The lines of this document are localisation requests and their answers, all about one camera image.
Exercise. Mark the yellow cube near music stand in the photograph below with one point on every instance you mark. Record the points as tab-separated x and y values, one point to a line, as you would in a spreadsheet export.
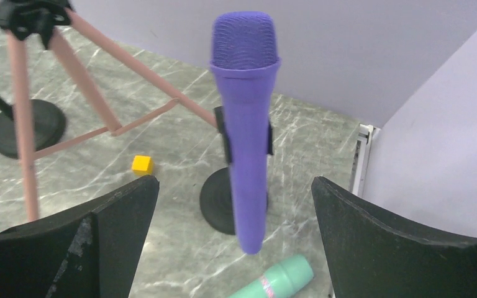
142	165

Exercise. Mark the purple microphone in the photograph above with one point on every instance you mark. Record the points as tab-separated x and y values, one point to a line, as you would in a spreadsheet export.
245	63

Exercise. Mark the pink music stand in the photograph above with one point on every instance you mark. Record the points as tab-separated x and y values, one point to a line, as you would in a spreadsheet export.
19	20

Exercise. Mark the mint green microphone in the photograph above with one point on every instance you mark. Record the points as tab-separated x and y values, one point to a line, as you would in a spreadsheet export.
283	279

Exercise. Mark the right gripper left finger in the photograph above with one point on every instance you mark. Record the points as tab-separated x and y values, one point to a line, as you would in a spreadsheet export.
89	250

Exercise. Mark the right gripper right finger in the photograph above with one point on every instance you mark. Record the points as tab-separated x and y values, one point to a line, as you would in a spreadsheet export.
372	252

